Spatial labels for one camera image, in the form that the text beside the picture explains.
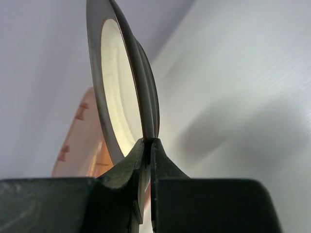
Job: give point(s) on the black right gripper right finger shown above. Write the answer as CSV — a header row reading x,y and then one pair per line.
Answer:
x,y
161,167

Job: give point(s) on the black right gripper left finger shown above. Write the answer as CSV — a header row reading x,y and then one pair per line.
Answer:
x,y
123,193

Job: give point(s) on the dark rimmed metal plate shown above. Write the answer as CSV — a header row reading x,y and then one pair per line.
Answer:
x,y
123,80

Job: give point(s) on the pink translucent plastic bin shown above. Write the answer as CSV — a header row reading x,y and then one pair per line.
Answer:
x,y
84,151

